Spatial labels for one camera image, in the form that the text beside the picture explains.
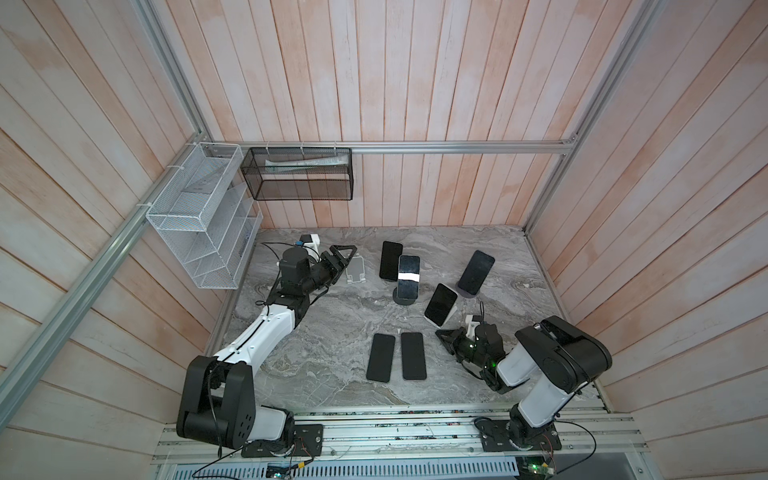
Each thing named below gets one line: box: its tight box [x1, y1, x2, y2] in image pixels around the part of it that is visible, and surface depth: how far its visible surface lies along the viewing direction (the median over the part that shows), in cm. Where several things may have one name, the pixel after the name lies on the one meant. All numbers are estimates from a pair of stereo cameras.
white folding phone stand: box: [346, 253, 366, 284], surface depth 106 cm
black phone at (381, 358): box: [366, 333, 395, 383], surface depth 87 cm
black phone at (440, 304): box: [424, 283, 458, 327], surface depth 90 cm
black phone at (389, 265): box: [379, 240, 403, 281], surface depth 100 cm
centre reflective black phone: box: [398, 255, 421, 299], surface depth 97 cm
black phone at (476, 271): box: [458, 250, 495, 295], surface depth 97 cm
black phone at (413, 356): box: [400, 332, 427, 380], surface depth 90 cm
